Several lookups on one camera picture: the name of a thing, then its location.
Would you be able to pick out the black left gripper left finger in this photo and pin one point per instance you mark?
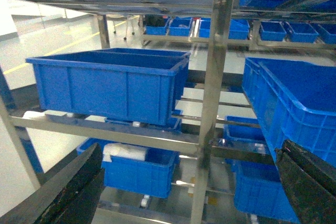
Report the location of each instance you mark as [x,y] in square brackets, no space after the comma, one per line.
[71,196]

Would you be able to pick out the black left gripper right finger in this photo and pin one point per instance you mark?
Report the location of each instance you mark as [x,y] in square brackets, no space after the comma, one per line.
[308,182]

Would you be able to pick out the blue bin lower shelf right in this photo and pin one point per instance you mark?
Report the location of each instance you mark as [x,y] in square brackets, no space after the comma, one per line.
[260,192]

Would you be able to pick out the blue bin shelf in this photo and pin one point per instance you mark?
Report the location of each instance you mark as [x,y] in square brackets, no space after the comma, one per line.
[122,86]
[138,169]
[260,192]

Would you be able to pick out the blue bin lower shelf left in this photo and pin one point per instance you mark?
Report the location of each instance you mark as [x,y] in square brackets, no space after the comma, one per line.
[138,169]

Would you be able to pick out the large blue crate on shelf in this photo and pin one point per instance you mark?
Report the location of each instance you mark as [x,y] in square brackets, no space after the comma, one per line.
[293,100]

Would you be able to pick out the stainless steel shelf rack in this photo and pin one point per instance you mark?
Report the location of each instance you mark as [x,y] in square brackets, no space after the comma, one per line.
[207,103]

